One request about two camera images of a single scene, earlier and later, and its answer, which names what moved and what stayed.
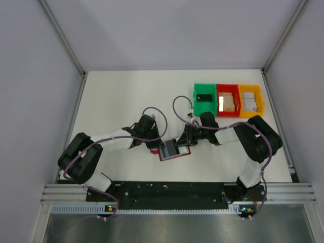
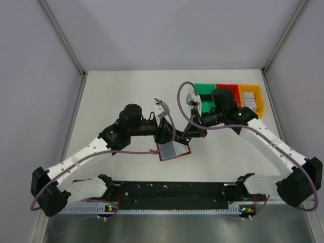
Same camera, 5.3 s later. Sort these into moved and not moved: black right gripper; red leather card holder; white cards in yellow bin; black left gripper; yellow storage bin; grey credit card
Moved: black right gripper; black left gripper; grey credit card
Not moved: red leather card holder; white cards in yellow bin; yellow storage bin
